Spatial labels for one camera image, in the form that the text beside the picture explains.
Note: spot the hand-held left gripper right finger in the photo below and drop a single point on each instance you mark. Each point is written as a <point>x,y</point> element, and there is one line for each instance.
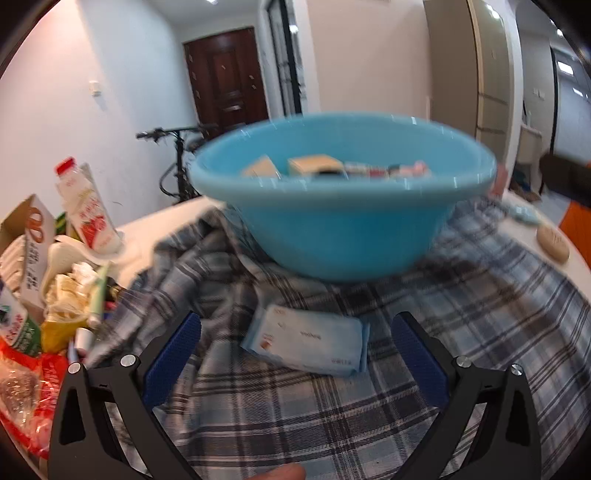
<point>420,360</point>

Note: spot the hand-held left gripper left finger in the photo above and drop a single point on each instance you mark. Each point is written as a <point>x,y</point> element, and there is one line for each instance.
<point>171,360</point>

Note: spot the light blue wet wipes pack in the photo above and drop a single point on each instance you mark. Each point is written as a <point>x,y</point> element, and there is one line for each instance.
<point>304,339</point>

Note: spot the blue plastic basin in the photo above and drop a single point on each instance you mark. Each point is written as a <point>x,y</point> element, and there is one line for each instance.
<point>346,221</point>

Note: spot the small black box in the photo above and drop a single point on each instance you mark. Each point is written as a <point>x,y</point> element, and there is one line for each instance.
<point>330,173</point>

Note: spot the small white cardboard box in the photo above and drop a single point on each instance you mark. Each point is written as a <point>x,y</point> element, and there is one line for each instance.
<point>314,164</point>

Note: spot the person's left hand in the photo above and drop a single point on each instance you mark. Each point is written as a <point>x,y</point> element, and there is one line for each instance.
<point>277,473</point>

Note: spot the orange chair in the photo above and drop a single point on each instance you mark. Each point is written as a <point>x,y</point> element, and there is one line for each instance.
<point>577,224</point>

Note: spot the white sink cabinet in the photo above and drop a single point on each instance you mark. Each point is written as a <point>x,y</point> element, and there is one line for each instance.
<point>529,145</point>

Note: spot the light blue plastic tube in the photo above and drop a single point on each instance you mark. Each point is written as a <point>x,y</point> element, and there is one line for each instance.
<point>521,213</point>

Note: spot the beige oval brush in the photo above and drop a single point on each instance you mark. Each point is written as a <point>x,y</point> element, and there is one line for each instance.
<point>553,243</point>

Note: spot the pink cup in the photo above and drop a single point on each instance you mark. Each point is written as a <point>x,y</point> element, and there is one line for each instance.
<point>500,180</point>

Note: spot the dark glass bottle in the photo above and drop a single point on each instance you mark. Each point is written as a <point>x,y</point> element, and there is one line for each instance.
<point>115,293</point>

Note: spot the small white bottle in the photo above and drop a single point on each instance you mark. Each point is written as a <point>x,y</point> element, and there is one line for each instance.
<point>83,340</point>

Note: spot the pale green tube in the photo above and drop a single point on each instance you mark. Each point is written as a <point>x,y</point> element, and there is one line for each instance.
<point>99,295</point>

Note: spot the grey plaid cloth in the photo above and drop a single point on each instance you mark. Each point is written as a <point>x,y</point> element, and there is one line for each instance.
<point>323,415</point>

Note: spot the yellow plastic bag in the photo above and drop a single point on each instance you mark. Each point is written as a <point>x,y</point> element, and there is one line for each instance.
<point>60,334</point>

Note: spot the crumpled white tissues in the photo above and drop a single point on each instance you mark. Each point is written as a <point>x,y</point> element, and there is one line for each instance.
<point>69,288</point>

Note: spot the beige refrigerator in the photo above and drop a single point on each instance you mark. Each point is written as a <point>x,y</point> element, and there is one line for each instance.
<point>475,69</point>

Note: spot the cream plastic scoop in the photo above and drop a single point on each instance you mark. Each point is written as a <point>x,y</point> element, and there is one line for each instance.
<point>69,251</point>

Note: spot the red snack bag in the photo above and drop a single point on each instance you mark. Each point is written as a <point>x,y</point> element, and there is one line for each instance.
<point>23,397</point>

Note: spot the strawberry milk bottle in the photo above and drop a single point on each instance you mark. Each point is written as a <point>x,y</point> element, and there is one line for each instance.
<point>90,212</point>

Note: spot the green packet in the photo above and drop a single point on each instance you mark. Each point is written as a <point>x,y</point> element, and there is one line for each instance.
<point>61,224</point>

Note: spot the open cardboard box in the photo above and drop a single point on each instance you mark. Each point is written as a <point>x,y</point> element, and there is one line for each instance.
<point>34,249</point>

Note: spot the black bicycle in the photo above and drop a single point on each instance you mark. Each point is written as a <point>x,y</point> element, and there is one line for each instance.
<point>178,175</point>

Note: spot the red white small packet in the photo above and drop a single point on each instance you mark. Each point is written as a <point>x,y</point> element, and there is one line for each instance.
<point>364,170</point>

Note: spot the dark red entrance door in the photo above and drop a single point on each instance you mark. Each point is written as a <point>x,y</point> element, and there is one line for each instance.
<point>226,83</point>

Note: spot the black framed glass door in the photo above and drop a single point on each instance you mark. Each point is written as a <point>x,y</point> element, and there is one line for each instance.
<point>284,60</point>

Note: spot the white wall switch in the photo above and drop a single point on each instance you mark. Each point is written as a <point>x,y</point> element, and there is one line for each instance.
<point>94,88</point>

